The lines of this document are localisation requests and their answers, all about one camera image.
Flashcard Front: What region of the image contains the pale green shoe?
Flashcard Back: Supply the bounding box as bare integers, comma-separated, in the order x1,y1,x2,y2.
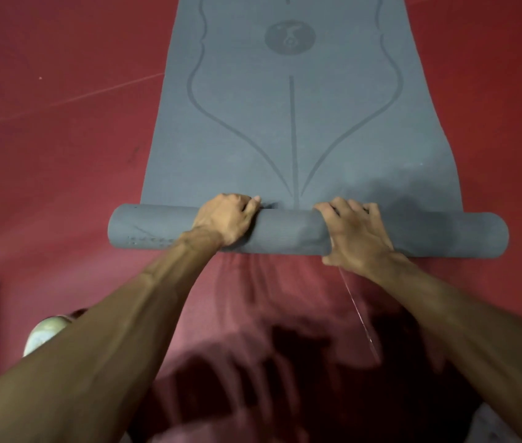
23,315,74,358

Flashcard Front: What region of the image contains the grey patterned yoga mat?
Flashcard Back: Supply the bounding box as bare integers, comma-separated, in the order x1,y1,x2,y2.
108,0,510,259

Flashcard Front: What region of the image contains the person's right forearm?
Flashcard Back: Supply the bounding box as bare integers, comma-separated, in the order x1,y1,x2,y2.
366,253,522,443

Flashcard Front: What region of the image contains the person's left forearm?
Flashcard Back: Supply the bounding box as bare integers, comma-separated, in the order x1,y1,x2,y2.
0,227,225,443

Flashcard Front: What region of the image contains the person's right hand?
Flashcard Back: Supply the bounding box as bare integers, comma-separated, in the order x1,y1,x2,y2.
313,197,410,282

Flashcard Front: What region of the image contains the person's left hand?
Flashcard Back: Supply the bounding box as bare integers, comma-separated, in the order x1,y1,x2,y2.
191,194,262,248

